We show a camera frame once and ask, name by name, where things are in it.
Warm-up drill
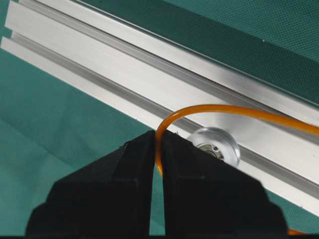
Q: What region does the green table cloth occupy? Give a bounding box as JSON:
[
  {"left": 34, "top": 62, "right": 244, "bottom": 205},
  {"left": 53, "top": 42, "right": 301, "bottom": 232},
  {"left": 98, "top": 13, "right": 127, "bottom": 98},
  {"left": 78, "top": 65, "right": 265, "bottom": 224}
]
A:
[{"left": 0, "top": 0, "right": 319, "bottom": 236}]

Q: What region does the orange rubber band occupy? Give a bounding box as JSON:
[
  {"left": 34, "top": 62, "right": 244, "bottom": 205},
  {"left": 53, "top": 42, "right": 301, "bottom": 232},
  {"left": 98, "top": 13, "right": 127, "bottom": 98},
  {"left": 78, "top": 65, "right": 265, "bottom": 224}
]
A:
[{"left": 155, "top": 104, "right": 319, "bottom": 236}]

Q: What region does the left metal pulley shaft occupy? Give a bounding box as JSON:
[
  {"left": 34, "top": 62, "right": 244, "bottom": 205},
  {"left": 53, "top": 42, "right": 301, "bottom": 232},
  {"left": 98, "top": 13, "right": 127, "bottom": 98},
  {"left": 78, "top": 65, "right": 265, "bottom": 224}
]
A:
[{"left": 187, "top": 127, "right": 241, "bottom": 168}]

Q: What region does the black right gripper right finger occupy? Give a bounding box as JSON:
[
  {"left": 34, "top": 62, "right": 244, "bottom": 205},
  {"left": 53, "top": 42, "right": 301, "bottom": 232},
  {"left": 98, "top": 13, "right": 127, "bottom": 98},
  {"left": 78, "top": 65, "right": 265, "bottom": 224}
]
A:
[{"left": 160, "top": 130, "right": 290, "bottom": 239}]

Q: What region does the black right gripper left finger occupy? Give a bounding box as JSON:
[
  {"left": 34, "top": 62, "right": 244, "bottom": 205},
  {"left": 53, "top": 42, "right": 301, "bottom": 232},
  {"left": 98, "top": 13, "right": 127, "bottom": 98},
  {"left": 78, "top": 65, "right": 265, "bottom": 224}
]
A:
[{"left": 25, "top": 130, "right": 155, "bottom": 239}]

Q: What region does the aluminium extrusion rail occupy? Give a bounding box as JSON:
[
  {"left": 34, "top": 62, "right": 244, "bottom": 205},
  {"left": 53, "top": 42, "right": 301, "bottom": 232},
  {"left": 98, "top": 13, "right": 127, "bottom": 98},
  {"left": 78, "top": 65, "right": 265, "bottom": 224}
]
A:
[{"left": 0, "top": 0, "right": 319, "bottom": 217}]

